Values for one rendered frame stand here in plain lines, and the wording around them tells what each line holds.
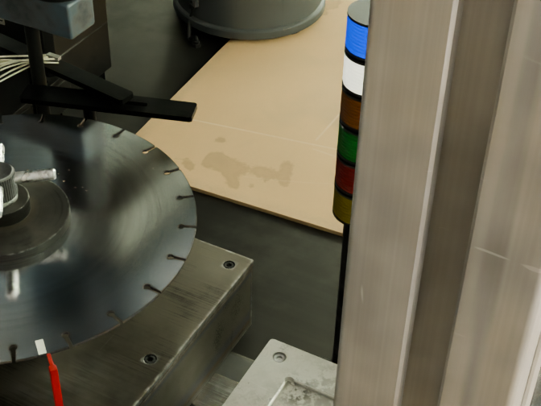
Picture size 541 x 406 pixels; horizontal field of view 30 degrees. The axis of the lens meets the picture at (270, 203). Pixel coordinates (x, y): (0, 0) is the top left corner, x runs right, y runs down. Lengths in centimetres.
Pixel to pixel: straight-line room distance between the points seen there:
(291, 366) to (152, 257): 15
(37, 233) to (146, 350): 14
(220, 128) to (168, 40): 25
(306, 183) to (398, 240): 102
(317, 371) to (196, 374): 18
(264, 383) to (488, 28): 63
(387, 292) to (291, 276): 89
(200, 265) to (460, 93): 79
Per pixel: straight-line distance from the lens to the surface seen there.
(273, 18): 151
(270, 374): 82
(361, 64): 76
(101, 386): 89
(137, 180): 93
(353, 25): 75
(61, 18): 103
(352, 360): 26
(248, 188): 123
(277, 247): 116
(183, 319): 93
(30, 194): 91
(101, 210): 90
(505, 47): 19
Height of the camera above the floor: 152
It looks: 39 degrees down
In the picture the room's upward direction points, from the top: 2 degrees clockwise
